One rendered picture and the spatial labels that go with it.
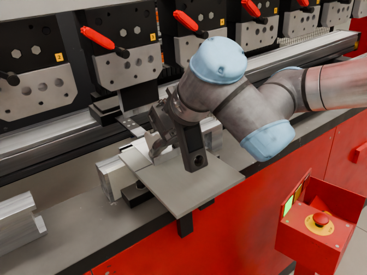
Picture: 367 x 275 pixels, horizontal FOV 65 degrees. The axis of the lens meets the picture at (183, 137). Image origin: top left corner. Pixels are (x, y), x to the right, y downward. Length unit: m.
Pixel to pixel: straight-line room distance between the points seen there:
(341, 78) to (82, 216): 0.64
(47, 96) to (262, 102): 0.39
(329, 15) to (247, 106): 0.77
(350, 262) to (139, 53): 1.56
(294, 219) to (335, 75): 0.48
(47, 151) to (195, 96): 0.60
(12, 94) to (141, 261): 0.49
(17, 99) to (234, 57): 0.39
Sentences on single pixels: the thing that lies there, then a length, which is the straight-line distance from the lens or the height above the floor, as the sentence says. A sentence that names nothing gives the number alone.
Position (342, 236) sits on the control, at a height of 0.78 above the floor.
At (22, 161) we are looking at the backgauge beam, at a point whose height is 0.94.
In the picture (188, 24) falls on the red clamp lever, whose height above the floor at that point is 1.29.
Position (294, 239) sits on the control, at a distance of 0.88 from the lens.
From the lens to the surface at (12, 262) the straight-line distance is 0.77.
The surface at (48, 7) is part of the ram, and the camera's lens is 0.59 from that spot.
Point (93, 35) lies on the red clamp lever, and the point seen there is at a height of 1.30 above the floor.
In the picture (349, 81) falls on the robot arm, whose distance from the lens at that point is 0.49.
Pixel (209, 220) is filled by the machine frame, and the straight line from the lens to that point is 0.88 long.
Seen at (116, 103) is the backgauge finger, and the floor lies 1.03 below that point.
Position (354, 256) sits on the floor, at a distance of 1.90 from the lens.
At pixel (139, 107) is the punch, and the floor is 1.10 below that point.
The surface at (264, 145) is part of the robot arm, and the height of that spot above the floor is 1.17.
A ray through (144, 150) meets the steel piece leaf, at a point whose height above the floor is 1.00.
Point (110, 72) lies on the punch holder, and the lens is 0.63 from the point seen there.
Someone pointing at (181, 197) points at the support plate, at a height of 1.00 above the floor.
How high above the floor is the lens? 1.40
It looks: 31 degrees down
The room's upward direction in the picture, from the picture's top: 4 degrees counter-clockwise
